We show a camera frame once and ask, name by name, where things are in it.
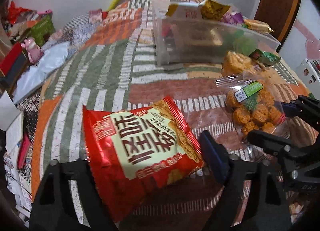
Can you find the orange label rice cake pack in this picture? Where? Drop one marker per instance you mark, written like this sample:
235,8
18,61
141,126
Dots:
258,26

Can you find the green snack bag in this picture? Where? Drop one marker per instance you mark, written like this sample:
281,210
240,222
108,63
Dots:
267,58

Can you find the pink plush toy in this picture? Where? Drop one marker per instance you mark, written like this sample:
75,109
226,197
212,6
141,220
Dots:
33,50

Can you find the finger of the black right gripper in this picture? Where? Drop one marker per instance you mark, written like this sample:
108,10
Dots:
280,145
305,108

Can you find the brown wooden door frame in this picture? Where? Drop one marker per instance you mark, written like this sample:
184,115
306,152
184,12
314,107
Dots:
280,15

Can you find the clear plastic storage bin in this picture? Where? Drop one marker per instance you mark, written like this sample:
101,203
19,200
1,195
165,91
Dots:
183,40

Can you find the white plastic bag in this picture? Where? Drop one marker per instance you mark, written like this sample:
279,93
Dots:
33,78

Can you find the peanut candy clear pack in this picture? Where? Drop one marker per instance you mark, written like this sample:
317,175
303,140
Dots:
236,63

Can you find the white appliance with stickers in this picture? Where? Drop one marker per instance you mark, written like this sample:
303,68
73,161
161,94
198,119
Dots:
309,75

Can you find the patchwork striped bed quilt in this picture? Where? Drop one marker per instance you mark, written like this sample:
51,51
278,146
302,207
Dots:
116,68

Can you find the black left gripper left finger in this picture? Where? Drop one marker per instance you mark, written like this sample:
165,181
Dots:
53,207

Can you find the beige rice cracker pack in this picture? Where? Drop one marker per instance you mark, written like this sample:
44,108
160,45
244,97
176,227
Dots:
188,10

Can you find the red fried snack bag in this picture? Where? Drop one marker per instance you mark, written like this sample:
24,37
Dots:
133,153

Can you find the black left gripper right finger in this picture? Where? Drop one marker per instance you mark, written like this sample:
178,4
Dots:
266,207

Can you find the yellow small snack packet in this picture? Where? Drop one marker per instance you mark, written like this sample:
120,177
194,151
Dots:
213,10

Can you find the fried dough balls bag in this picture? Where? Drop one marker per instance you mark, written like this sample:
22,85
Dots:
252,104

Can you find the red box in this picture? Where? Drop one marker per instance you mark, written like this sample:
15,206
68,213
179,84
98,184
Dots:
10,58

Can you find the green gift box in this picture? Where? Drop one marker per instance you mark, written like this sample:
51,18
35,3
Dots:
42,30

